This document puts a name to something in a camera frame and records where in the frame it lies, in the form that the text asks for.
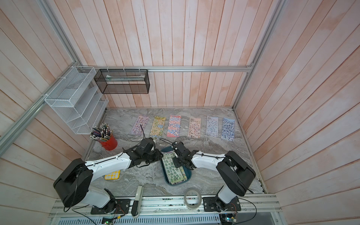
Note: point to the colourful small sticker sheet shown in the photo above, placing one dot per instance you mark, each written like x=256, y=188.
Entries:
x=157, y=127

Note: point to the green sticker sheet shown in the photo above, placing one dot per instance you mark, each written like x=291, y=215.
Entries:
x=173, y=174

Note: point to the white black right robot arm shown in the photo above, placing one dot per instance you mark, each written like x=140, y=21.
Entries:
x=237, y=174

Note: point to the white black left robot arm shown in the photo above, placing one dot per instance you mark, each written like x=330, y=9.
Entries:
x=73, y=186

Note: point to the pastel sticker sheet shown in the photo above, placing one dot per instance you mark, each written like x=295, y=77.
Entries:
x=194, y=130

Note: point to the light blue sticker sheet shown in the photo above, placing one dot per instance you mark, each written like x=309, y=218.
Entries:
x=212, y=126

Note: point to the clear tape roll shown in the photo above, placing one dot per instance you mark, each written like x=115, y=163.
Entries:
x=192, y=199

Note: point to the pink sticker sheet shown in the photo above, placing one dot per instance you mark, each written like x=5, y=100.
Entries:
x=139, y=125

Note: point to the white mesh wall shelf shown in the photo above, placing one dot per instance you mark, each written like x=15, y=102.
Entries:
x=78, y=104

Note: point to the black mesh wall basket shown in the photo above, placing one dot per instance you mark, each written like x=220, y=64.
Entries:
x=123, y=81

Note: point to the dark blue sticker sheet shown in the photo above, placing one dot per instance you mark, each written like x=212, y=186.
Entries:
x=228, y=129

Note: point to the teal storage box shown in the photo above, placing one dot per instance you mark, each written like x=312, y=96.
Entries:
x=187, y=172

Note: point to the red blue cat sticker sheet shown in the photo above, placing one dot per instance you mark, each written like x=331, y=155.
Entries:
x=174, y=126

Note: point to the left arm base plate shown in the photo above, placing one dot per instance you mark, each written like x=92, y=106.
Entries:
x=118, y=206

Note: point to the yellow calculator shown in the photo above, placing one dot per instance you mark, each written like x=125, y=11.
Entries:
x=113, y=176

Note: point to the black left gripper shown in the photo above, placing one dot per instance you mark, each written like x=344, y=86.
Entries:
x=157, y=154

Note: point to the red pencil cup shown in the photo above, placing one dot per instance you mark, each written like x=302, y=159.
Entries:
x=104, y=135

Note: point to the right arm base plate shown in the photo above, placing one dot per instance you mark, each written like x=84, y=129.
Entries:
x=214, y=204

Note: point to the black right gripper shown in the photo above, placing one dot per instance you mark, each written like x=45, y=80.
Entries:
x=176, y=164

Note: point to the grey stapler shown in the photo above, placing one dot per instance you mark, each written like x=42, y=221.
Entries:
x=135, y=211

